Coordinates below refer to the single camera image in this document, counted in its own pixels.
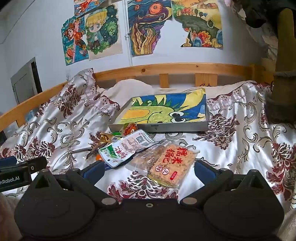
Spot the orange figure drawing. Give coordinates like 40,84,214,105
74,0,109,16

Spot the dark blue snack packet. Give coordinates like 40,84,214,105
133,139,167,154

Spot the blond character drawing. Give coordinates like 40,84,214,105
84,5,123,61

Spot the wooden bed frame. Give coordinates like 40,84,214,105
0,62,275,137

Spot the clear nut bar packet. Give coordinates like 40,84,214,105
125,145,162,178

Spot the cream pillow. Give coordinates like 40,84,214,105
99,79,255,105

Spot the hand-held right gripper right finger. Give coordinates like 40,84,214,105
179,160,270,208

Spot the orange chicken feet packet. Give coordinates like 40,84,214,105
120,122,155,151

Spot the grey metal tray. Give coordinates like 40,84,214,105
108,88,209,133

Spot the swirl sky drawing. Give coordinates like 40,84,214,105
127,0,173,56

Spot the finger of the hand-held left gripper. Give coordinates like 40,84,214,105
0,156,48,174

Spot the grey wall cabinet door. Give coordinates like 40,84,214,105
10,57,43,105

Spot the red-haired character drawing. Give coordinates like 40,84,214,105
61,17,89,66

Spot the olive cloth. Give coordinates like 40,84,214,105
266,8,296,129

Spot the landscape drawing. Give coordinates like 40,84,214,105
171,0,224,50

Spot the floral satin blanket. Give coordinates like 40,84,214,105
0,68,296,214

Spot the dark cloth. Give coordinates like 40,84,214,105
240,0,296,29

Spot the colourful dragon drawing paper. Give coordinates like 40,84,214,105
119,88,207,124

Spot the pale patterned cloth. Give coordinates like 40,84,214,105
231,0,278,70

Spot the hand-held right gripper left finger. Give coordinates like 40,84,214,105
30,160,119,208

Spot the white green snack packet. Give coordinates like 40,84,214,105
99,142,132,168

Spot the gold foil snack packet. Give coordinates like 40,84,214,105
98,132,116,144

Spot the clear rice cracker packet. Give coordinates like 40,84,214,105
146,139,200,189

